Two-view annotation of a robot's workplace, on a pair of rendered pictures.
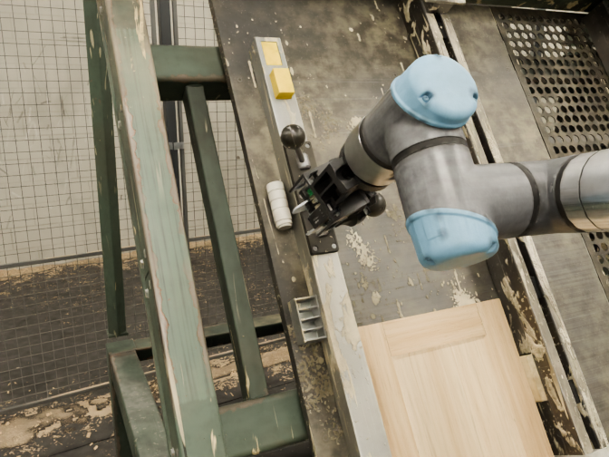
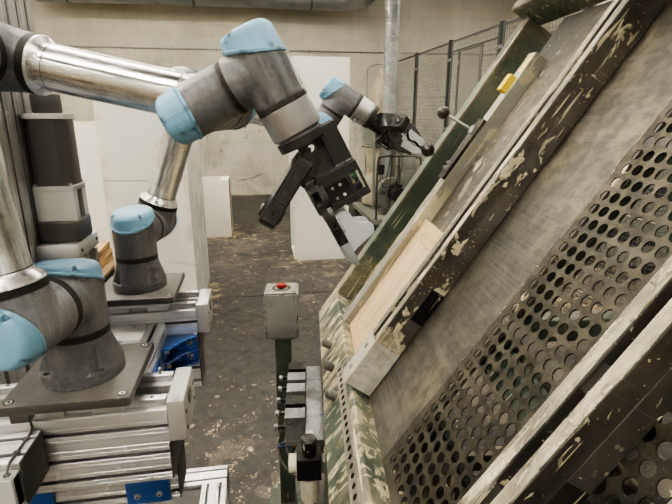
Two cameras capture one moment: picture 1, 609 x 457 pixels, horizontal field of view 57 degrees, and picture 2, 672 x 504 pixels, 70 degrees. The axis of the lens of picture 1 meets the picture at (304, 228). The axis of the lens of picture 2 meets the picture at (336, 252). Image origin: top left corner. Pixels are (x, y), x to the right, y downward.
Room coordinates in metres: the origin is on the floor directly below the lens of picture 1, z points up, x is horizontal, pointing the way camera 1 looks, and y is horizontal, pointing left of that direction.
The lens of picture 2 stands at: (1.10, -1.47, 1.53)
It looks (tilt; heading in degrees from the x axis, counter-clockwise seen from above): 16 degrees down; 112
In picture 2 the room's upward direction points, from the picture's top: straight up
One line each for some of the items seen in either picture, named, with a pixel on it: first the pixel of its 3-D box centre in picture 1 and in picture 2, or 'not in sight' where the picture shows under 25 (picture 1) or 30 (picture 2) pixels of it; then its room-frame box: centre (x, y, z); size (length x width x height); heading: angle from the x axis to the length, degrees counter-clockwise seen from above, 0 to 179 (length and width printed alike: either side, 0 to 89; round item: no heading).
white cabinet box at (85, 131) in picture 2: not in sight; (102, 156); (-3.17, 2.43, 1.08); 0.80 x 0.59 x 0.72; 121
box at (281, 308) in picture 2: not in sight; (282, 311); (0.31, -0.05, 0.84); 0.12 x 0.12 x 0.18; 25
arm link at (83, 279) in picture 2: not in sight; (69, 294); (0.32, -0.87, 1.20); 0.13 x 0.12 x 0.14; 108
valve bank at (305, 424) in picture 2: not in sight; (299, 420); (0.56, -0.42, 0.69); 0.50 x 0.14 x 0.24; 115
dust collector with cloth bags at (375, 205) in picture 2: not in sight; (386, 144); (-0.83, 5.22, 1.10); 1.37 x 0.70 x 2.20; 121
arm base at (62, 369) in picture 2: not in sight; (80, 348); (0.32, -0.87, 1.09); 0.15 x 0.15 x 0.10
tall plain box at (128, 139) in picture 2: not in sight; (160, 200); (-1.55, 1.45, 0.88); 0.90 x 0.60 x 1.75; 121
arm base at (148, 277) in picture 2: not in sight; (138, 269); (0.06, -0.44, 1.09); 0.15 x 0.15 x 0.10
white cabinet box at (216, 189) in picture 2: not in sight; (208, 206); (-2.74, 3.59, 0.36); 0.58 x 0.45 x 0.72; 31
